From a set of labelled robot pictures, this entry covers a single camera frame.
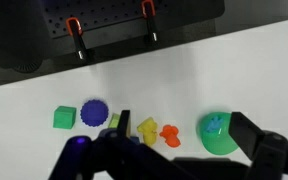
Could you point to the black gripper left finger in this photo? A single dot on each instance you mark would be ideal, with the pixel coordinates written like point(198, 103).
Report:
point(124, 121)

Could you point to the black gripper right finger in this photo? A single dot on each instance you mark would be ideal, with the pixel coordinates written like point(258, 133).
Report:
point(245, 133)

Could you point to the orange plastic toy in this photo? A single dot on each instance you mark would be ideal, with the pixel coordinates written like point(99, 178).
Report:
point(170, 134)

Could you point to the yellow plastic toy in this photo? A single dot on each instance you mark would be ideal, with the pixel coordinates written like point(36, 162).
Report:
point(147, 130)

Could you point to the blue ridged round toy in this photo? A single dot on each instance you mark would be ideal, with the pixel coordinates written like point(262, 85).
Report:
point(94, 113)

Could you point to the light blue plastic toy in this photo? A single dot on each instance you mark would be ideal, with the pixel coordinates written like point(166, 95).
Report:
point(214, 125)

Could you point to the green plastic bowl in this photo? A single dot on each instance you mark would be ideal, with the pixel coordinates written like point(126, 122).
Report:
point(214, 141)

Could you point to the light green plastic block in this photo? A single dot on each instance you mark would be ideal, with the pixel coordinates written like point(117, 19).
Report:
point(114, 120)

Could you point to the dark blue plastic block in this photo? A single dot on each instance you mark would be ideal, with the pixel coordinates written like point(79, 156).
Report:
point(134, 139)

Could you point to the green plastic cube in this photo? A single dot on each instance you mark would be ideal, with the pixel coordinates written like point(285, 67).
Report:
point(64, 117)

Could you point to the orange black spring clamp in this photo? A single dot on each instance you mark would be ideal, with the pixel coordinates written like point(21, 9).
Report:
point(77, 38)
point(150, 20)

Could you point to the black perforated mounting board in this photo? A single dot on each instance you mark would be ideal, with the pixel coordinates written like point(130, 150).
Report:
point(117, 15)

